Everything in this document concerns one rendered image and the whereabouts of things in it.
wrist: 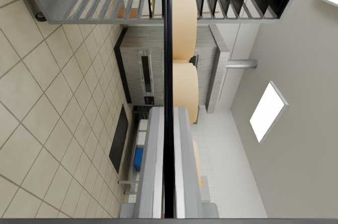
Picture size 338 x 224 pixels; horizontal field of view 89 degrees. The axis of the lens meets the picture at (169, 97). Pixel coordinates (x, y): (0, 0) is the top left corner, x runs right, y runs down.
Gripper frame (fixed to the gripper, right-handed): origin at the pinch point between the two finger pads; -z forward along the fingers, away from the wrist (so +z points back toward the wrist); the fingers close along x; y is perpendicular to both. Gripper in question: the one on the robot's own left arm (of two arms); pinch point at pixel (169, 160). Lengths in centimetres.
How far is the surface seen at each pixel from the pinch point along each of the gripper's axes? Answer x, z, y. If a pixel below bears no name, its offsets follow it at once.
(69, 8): -77, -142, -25
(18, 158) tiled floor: -99, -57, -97
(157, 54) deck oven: -21, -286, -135
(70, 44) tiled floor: -100, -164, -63
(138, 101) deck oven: -71, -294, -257
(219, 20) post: 37, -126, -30
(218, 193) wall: 111, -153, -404
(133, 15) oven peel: -71, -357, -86
